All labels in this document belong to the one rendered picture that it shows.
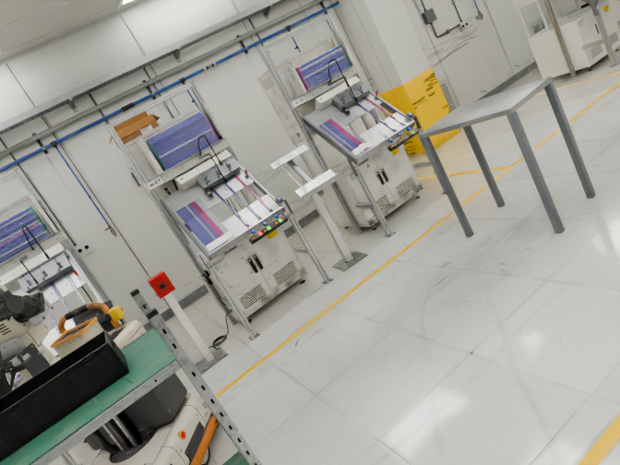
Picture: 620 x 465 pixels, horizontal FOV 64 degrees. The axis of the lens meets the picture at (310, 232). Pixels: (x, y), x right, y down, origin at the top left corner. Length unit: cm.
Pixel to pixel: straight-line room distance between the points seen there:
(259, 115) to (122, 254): 219
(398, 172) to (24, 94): 365
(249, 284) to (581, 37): 481
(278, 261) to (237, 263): 35
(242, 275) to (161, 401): 161
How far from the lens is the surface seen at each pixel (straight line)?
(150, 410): 279
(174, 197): 409
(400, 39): 652
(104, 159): 555
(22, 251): 402
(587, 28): 701
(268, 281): 416
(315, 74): 464
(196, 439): 283
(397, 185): 475
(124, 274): 556
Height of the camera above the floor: 141
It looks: 14 degrees down
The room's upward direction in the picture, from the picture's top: 29 degrees counter-clockwise
